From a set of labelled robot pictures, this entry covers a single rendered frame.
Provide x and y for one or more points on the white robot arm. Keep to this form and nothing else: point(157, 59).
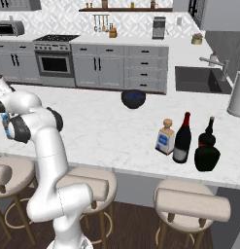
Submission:
point(48, 152)

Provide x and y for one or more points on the dark blue bowl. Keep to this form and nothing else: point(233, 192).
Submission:
point(133, 99)

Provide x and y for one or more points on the square bottle with blue label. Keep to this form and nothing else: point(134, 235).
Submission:
point(165, 139)

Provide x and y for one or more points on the grey cupboard run with drawers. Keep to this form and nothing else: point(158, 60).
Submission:
point(124, 68)

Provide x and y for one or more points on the beige stool with wooden legs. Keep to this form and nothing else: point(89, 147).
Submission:
point(189, 204)
point(14, 171)
point(98, 181)

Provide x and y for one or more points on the dark wine bottle red top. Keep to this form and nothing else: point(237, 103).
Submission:
point(182, 142)

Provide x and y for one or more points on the dark grey sink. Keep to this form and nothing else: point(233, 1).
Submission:
point(196, 79)

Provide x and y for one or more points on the steel oven with hob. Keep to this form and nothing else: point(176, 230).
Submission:
point(55, 63)

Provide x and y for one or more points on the wooden knife block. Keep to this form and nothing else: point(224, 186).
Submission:
point(113, 32)

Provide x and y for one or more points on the squat black bottle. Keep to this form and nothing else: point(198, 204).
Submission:
point(207, 157)

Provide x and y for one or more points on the grey coffee machine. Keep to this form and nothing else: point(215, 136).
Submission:
point(159, 29)

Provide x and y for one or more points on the small soap dispenser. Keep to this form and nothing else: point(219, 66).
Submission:
point(213, 59)

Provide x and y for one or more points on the potted plant in yellow pot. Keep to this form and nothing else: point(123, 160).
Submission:
point(197, 39)

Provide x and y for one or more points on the grey tap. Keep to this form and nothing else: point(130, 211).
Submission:
point(225, 68)

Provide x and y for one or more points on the small yellow bottle on shelf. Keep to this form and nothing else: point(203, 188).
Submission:
point(132, 5)

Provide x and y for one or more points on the white cylindrical jug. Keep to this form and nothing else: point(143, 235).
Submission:
point(238, 97)

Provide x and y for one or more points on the brown pot on shelf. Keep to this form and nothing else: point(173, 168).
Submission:
point(104, 4)

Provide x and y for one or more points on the small jars on shelf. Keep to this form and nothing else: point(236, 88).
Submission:
point(88, 5)

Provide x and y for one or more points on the brown jar on shelf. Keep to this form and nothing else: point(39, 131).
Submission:
point(153, 4)

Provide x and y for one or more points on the dark glass-front cabinet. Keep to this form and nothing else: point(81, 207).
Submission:
point(196, 11)

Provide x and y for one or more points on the silver toaster oven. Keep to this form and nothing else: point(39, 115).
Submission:
point(9, 28)

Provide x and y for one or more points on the rail with hanging tools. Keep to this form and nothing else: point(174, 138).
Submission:
point(101, 22)

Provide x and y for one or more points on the brown wooden wall shelf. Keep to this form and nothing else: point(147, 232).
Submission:
point(124, 10)

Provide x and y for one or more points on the grey wall cupboard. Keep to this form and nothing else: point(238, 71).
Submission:
point(17, 4)

